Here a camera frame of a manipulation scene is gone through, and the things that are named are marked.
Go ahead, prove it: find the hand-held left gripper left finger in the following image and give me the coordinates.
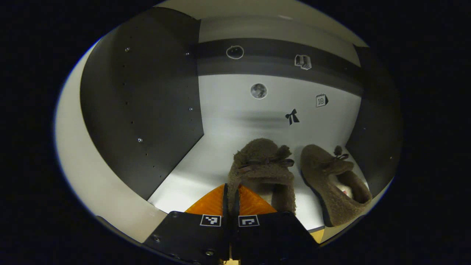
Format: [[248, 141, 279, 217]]
[[143, 183, 231, 265]]

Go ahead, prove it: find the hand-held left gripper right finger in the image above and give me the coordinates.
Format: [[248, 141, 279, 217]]
[[231, 184, 325, 265]]

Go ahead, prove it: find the brown fuzzy shoe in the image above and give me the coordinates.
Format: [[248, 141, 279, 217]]
[[300, 144, 373, 227], [226, 138, 297, 216]]

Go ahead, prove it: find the white cabinet door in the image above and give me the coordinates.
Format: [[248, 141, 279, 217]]
[[54, 40, 168, 243]]

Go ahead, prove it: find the white shoe cabinet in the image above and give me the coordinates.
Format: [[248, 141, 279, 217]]
[[54, 0, 403, 245]]

